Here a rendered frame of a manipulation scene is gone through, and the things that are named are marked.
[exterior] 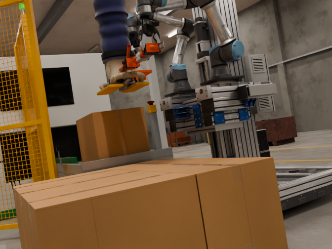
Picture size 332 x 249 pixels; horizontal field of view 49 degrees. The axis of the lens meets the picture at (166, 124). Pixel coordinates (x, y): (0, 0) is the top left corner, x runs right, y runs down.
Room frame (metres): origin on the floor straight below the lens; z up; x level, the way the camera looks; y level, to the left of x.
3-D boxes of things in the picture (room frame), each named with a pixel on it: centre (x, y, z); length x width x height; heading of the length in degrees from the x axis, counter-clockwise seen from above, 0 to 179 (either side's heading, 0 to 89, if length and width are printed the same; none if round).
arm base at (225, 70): (2.59, -0.44, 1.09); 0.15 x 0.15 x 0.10
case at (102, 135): (2.97, 0.46, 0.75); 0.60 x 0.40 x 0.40; 25
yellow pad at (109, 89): (2.56, 0.35, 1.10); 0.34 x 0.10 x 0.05; 25
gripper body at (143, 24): (2.08, 0.02, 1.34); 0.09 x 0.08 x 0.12; 23
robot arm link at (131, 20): (3.03, 0.16, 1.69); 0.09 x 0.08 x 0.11; 109
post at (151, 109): (3.40, 0.11, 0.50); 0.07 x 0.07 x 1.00; 26
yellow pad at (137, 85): (2.64, 0.18, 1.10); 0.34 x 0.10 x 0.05; 25
